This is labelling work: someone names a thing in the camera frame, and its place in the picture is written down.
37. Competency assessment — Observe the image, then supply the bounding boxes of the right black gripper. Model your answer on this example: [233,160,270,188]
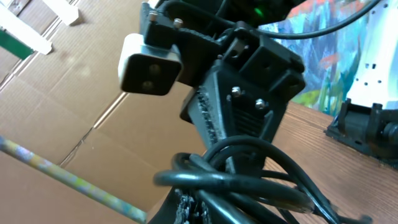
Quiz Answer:
[139,1,307,175]

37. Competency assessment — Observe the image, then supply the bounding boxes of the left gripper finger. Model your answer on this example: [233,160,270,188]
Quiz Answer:
[148,187,195,224]

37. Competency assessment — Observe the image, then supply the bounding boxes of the black cable bundle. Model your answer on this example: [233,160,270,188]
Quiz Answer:
[152,135,374,224]

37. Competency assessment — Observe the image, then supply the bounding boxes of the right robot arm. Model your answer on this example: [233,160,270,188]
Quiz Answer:
[130,1,305,146]

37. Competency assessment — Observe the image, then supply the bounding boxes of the colourful painted backdrop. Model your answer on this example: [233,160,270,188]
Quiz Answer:
[260,0,369,116]

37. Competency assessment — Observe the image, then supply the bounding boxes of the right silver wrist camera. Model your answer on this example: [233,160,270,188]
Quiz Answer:
[118,34,183,96]

